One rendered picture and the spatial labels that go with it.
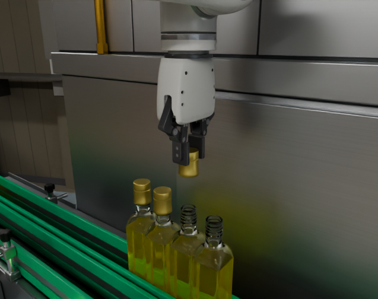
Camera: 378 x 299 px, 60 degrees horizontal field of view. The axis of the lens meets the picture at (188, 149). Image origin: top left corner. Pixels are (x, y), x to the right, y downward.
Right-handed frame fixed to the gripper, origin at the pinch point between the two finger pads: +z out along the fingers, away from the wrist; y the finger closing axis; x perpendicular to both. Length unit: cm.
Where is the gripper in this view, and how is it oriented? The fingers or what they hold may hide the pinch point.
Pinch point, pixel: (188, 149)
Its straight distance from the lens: 55.3
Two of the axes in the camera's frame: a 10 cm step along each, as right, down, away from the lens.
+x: 7.9, 1.9, -5.9
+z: 0.0, 9.5, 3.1
